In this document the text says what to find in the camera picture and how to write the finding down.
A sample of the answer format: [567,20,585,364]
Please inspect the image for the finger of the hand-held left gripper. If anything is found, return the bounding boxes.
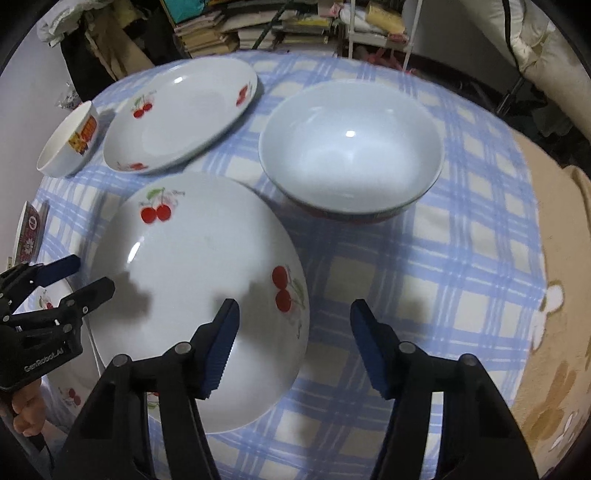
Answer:
[9,277,116,340]
[0,255,82,319]

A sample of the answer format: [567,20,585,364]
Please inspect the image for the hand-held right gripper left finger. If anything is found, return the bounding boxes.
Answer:
[54,298,241,480]

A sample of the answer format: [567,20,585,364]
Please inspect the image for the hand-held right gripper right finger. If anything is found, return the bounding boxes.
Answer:
[349,298,539,480]

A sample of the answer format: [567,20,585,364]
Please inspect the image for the white bowl with red print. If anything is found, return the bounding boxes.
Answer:
[13,199,51,264]

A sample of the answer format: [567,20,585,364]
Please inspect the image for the large white cherry plate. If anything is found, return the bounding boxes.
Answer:
[90,172,311,435]

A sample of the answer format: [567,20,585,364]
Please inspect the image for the small bowl with orange print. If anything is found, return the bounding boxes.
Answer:
[37,100,100,178]

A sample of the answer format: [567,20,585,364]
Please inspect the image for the large white bowl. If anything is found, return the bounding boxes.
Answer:
[257,79,445,225]

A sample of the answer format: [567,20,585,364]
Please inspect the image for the person's left hand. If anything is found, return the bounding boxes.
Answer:
[9,381,49,437]

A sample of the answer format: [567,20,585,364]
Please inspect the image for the blue plaid cloth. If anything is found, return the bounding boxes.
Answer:
[14,51,548,480]

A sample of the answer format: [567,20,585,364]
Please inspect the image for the clear glass object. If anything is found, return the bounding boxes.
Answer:
[60,83,82,112]

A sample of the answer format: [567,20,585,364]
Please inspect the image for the dark cloth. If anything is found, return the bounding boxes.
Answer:
[60,18,122,100]

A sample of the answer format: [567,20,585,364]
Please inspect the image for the brown patterned blanket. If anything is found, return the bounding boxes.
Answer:
[508,134,591,462]

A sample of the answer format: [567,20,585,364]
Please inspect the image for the beige cloth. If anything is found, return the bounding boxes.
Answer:
[83,0,155,80]

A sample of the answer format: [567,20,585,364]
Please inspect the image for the white cloth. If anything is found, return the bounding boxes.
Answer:
[37,4,93,47]

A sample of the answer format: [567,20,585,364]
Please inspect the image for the teal package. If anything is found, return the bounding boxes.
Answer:
[164,0,212,27]

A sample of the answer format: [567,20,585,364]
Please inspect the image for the stack of books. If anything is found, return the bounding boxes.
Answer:
[173,9,334,58]

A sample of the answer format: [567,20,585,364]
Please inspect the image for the white metal rack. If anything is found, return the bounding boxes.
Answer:
[345,0,424,71]

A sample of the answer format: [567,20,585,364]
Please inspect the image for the yellow packet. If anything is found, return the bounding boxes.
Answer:
[365,2,408,36]

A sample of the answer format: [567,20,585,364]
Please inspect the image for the white quilted bundle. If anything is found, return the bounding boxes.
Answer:
[489,0,583,153]

